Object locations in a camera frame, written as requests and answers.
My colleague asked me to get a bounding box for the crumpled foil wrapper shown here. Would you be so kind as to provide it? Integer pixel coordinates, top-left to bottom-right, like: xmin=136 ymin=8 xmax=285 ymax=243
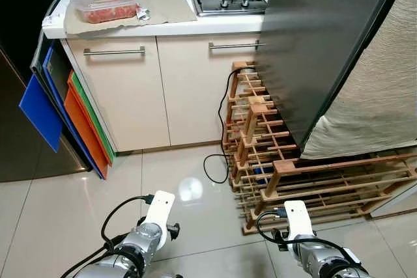
xmin=134 ymin=6 xmax=151 ymax=21

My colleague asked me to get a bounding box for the dark grey tall appliance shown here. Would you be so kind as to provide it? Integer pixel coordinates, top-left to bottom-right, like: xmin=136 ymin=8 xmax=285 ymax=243
xmin=0 ymin=0 xmax=89 ymax=184

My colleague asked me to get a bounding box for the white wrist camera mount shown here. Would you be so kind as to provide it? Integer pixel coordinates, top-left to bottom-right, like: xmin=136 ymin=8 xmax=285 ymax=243
xmin=284 ymin=201 xmax=316 ymax=241
xmin=143 ymin=191 xmax=176 ymax=237

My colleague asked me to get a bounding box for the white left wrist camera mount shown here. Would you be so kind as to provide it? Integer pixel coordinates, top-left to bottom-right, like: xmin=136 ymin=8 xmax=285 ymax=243
xmin=143 ymin=191 xmax=176 ymax=237

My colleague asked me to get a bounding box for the black power cable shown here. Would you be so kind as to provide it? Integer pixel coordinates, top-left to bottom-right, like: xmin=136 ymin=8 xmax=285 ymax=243
xmin=203 ymin=66 xmax=246 ymax=185

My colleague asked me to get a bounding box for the green cutting board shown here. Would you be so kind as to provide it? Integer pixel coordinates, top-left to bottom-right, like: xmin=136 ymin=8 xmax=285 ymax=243
xmin=70 ymin=70 xmax=117 ymax=165

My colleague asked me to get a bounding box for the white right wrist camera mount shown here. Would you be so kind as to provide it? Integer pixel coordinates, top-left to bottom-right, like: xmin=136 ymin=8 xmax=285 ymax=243
xmin=284 ymin=201 xmax=316 ymax=241

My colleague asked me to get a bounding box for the steel bar cabinet handle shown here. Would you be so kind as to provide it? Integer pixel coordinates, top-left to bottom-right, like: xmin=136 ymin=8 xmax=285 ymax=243
xmin=83 ymin=46 xmax=146 ymax=56
xmin=208 ymin=41 xmax=265 ymax=51

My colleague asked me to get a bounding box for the dark grey steel fridge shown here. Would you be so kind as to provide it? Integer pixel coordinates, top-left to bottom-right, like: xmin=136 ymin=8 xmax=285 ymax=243
xmin=254 ymin=0 xmax=408 ymax=152

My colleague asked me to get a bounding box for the clear container red food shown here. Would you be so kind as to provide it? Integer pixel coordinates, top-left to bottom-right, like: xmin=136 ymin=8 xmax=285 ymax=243
xmin=70 ymin=0 xmax=139 ymax=25

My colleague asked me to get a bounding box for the beige counter mat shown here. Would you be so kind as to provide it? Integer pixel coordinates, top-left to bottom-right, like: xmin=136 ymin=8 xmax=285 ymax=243
xmin=64 ymin=0 xmax=197 ymax=35

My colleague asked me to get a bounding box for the wooden wine rack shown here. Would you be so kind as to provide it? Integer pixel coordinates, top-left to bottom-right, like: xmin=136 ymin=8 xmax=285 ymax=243
xmin=222 ymin=61 xmax=417 ymax=234

